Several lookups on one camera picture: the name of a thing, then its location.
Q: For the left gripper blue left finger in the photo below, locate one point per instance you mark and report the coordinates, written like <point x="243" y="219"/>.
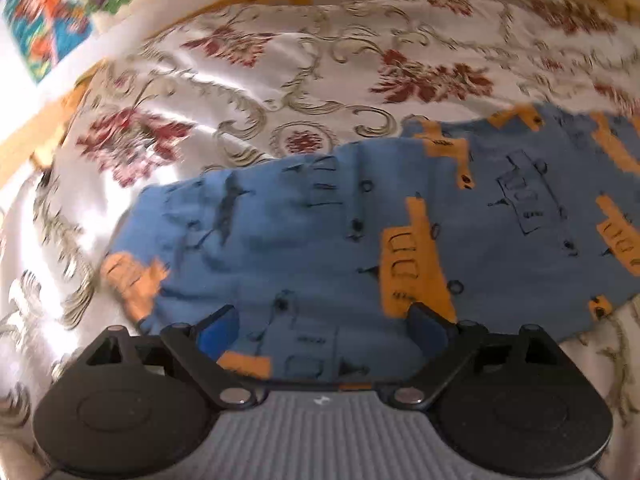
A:
<point x="218" y="332"/>

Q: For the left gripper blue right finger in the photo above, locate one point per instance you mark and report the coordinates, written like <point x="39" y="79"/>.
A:
<point x="429" y="330"/>

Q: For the blue pants with orange boats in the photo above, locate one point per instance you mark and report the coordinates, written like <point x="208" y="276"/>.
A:
<point x="530" y="216"/>

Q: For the floral white bedspread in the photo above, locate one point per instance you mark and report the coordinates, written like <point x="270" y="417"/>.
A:
<point x="85" y="394"/>

